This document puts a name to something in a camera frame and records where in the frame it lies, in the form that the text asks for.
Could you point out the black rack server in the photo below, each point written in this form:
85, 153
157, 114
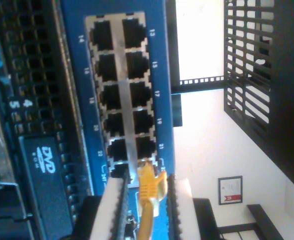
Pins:
32, 100

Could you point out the black metal grid panel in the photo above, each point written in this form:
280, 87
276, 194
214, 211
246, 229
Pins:
247, 62

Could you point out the framed wall picture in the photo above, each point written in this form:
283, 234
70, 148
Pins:
230, 190

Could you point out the black table frame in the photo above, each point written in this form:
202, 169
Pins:
264, 220

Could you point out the black equipment rack frame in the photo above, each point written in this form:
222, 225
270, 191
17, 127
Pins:
199, 87

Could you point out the blue network switch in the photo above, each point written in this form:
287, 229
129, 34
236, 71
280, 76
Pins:
159, 75

